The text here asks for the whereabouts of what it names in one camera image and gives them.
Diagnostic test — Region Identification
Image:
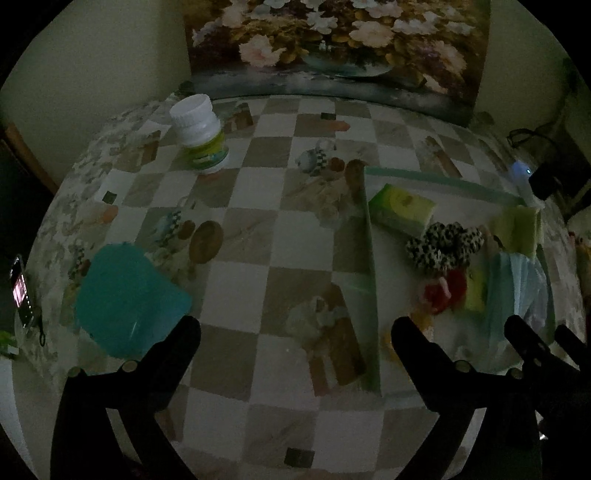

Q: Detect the green package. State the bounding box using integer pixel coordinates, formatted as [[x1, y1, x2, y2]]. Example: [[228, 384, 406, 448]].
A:
[[0, 329, 21, 361]]

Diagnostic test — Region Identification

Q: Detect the white tray with green rim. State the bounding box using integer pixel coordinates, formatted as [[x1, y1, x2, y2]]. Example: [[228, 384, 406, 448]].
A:
[[362, 165, 561, 398]]

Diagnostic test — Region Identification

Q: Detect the flower painting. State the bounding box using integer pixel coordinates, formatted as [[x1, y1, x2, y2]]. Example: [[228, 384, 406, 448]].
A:
[[184, 0, 491, 126]]

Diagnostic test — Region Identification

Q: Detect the leopard print scrunchie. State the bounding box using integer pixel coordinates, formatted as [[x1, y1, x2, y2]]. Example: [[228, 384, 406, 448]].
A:
[[405, 222, 485, 277]]

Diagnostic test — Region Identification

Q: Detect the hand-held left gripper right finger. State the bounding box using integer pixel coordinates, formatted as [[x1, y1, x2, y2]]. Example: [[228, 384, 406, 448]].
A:
[[392, 316, 543, 480]]

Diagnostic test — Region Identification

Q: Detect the light green cloth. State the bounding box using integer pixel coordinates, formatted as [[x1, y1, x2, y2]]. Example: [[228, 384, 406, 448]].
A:
[[492, 205, 542, 259]]

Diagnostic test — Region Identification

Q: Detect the white charger with blue light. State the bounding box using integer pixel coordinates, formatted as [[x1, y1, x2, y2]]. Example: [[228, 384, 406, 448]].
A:
[[510, 159, 546, 213]]

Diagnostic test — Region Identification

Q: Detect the teal plastic container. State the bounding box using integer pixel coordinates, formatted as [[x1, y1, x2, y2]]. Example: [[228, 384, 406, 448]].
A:
[[75, 244, 193, 358]]

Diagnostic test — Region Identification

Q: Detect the green tissue pack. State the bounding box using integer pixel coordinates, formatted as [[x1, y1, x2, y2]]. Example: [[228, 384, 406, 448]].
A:
[[368, 183, 438, 240]]

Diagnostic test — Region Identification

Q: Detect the light blue cloth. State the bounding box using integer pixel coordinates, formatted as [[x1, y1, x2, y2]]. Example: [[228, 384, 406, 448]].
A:
[[482, 251, 550, 347]]

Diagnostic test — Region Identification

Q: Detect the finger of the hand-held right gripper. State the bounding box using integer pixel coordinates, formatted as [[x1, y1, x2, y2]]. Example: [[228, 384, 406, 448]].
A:
[[504, 315, 555, 370], [554, 324, 591, 371]]

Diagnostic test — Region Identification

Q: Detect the black cable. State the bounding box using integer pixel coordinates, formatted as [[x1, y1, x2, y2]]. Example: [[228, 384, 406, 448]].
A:
[[506, 127, 561, 151]]

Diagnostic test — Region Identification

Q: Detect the black power adapter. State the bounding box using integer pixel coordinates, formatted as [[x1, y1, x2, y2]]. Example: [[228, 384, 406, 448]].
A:
[[529, 159, 566, 200]]

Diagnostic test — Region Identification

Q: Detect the white pill bottle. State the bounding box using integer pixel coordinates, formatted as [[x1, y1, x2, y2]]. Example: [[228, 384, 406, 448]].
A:
[[169, 93, 230, 175]]

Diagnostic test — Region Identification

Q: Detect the checkered printed tablecloth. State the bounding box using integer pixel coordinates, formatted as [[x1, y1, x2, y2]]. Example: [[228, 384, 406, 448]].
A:
[[9, 90, 591, 480]]

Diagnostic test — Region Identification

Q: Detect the dark cabinet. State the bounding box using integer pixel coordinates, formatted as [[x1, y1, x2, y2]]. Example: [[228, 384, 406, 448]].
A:
[[0, 120, 58, 333]]

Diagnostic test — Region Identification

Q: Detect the smartphone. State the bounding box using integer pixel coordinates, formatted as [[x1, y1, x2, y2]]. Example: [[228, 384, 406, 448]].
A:
[[9, 254, 35, 328]]

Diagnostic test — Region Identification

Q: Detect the black phone strap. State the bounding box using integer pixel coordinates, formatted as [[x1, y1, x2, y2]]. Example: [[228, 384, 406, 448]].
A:
[[32, 305, 47, 347]]

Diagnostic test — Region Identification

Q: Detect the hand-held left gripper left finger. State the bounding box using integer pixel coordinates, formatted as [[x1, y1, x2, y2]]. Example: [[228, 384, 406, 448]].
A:
[[50, 315, 202, 480]]

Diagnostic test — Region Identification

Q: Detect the yellow-green sponge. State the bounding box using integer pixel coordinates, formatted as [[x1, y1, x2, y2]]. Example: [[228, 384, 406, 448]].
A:
[[464, 265, 488, 315]]

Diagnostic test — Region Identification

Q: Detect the red fabric flower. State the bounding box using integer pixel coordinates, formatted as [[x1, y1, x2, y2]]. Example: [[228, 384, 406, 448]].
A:
[[422, 268, 468, 315]]

